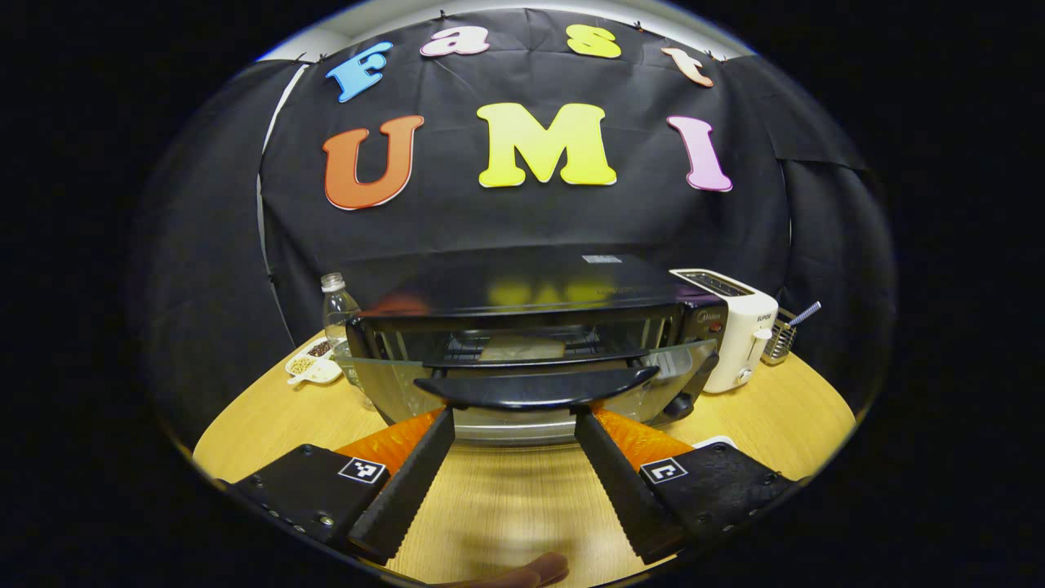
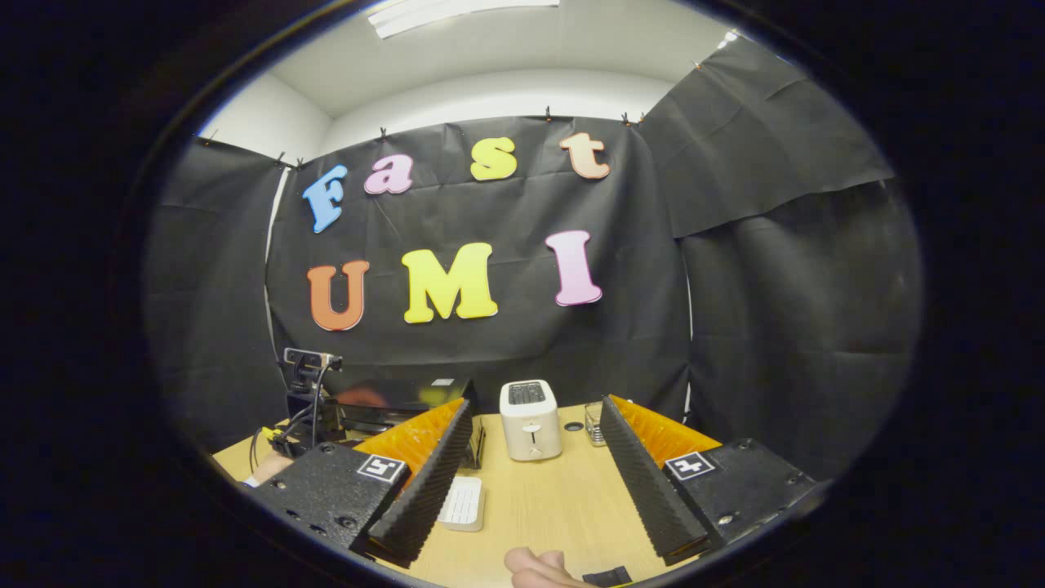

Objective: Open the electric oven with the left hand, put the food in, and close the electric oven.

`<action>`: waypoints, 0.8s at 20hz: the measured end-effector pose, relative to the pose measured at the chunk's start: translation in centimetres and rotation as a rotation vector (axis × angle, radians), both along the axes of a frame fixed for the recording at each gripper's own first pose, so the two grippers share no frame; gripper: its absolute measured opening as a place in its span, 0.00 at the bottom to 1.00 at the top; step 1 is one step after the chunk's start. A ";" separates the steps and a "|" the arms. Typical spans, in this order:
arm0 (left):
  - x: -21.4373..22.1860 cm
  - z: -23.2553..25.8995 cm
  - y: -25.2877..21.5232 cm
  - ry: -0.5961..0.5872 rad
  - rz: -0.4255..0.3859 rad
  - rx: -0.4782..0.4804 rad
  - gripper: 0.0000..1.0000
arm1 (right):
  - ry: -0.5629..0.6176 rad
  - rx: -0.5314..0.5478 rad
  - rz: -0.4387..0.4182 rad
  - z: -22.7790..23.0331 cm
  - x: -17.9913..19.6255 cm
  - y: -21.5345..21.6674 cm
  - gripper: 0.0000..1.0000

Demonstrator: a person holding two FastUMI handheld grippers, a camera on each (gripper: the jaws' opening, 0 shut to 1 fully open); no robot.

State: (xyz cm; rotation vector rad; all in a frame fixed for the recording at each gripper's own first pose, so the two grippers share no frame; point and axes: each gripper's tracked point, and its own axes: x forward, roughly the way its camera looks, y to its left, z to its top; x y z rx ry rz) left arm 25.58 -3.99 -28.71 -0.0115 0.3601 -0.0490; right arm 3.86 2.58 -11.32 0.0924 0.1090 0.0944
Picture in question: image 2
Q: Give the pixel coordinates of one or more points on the black electric oven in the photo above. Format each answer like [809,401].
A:
[392,400]

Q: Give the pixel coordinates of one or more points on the black backdrop cloth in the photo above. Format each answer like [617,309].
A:
[775,327]

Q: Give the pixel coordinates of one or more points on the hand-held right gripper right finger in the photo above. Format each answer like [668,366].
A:
[649,490]

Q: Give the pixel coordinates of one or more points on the white toaster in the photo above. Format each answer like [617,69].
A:
[531,425]

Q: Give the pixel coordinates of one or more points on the small ceiling light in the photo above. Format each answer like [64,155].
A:
[728,38]

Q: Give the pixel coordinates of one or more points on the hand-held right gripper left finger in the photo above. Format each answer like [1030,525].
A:
[424,490]

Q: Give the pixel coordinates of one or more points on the row of cloth clips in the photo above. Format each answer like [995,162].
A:
[382,132]

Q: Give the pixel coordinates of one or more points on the white ridged plate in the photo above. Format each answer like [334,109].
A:
[463,502]

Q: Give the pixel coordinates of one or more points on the long ceiling light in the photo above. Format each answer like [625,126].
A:
[457,15]

